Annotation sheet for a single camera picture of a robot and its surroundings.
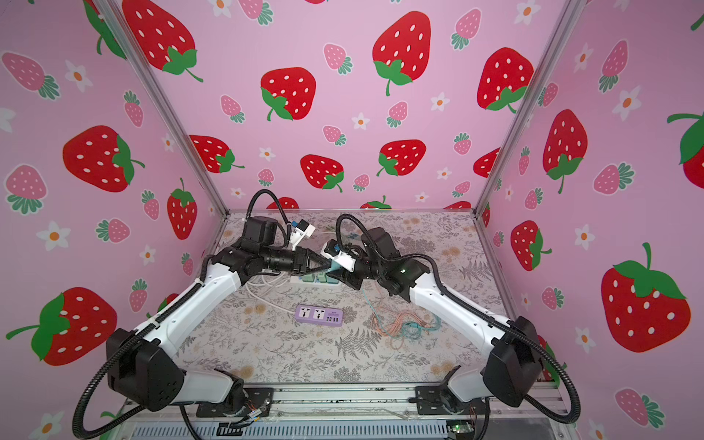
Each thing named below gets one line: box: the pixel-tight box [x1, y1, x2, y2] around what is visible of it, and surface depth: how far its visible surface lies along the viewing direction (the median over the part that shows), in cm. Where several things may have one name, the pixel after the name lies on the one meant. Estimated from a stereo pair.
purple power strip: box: [294, 304, 344, 328], surface depth 90 cm
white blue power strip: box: [289, 275, 342, 287], surface depth 97 cm
